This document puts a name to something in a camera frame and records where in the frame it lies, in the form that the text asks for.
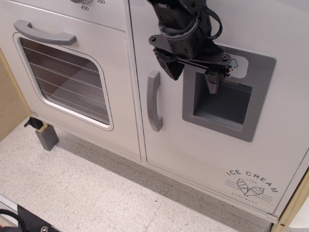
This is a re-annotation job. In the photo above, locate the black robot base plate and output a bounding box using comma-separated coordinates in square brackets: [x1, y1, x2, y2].
[17, 205, 60, 232]

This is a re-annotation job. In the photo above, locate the grey kitchen leg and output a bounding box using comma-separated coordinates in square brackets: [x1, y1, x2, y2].
[36, 125, 59, 151]

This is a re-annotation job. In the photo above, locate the black braided cable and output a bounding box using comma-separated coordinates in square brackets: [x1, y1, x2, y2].
[0, 208, 27, 232]

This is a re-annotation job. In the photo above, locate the grey oven temperature knob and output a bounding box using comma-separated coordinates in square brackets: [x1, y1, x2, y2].
[71, 0, 93, 4]

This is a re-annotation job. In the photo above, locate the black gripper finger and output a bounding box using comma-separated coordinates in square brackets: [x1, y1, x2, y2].
[205, 70, 225, 94]
[154, 49, 184, 80]

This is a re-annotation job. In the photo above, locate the beige wooden side post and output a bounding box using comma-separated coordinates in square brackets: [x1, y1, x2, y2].
[270, 154, 309, 232]

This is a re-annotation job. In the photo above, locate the white toy oven door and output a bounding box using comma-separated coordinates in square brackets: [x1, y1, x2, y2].
[0, 0, 141, 161]

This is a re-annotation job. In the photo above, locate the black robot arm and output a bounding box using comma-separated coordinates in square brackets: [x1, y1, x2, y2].
[149, 0, 233, 94]

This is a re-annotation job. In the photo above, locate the grey ice dispenser panel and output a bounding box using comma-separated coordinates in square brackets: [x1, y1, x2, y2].
[182, 46, 277, 142]

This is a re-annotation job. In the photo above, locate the light wooden side panel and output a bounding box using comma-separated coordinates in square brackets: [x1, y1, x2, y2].
[0, 52, 30, 140]

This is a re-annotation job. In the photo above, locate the black clamp on leg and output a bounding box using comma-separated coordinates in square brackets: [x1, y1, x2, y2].
[24, 117, 43, 130]

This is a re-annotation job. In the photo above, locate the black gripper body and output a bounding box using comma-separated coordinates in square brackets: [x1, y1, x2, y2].
[149, 29, 232, 76]

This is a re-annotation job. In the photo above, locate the white toy fridge door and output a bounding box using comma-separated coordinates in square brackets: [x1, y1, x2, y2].
[129, 0, 309, 218]

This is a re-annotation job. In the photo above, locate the grey fridge door handle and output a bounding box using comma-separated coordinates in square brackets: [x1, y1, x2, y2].
[146, 70, 163, 132]

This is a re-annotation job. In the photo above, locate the grey oven door handle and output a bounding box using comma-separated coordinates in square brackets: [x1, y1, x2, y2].
[14, 19, 77, 45]

